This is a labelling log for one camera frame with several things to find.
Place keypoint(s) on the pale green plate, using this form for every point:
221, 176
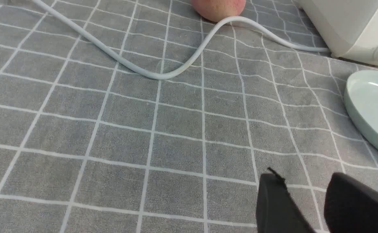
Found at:
361, 103

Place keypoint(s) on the white two-slot toaster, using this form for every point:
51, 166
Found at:
348, 27

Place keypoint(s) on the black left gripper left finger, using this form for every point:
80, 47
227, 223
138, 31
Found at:
276, 211

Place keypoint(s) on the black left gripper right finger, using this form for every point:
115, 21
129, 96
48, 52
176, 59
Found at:
350, 206

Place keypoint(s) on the pink peach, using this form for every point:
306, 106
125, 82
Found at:
216, 10

